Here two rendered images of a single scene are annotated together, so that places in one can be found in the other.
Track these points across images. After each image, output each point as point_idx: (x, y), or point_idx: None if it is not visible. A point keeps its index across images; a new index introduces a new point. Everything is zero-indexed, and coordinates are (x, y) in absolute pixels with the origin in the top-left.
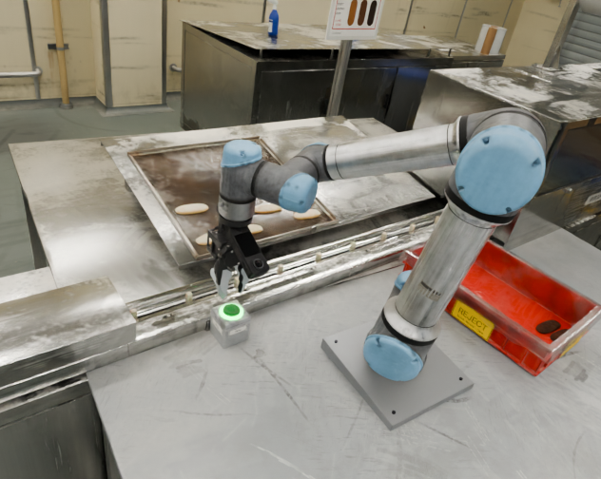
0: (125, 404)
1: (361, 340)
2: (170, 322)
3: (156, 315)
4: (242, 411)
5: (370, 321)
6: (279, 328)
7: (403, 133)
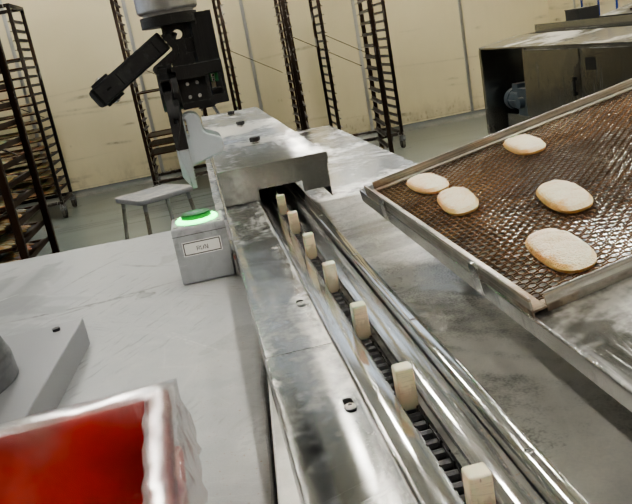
0: (161, 238)
1: (18, 359)
2: (241, 216)
3: (275, 215)
4: (66, 288)
5: (46, 375)
6: (181, 308)
7: None
